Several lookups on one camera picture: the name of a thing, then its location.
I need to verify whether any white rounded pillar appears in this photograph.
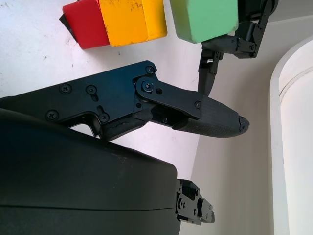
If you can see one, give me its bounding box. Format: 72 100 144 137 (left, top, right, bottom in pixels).
269 36 313 235

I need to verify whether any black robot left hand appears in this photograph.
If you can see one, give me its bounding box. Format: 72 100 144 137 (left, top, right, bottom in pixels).
197 0 279 95

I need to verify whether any yellow cube block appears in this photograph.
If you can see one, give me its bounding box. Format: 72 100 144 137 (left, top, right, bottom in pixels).
99 0 168 47

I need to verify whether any black tape strip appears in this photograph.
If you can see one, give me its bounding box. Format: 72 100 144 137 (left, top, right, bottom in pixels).
59 13 79 43

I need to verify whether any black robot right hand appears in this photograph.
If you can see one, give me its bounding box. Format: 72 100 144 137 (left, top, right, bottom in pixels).
0 60 250 235

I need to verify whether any red cube block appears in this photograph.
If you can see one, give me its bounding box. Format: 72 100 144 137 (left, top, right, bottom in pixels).
62 0 111 49

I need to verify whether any green cube block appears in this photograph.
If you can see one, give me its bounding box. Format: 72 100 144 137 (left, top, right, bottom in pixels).
169 0 239 44

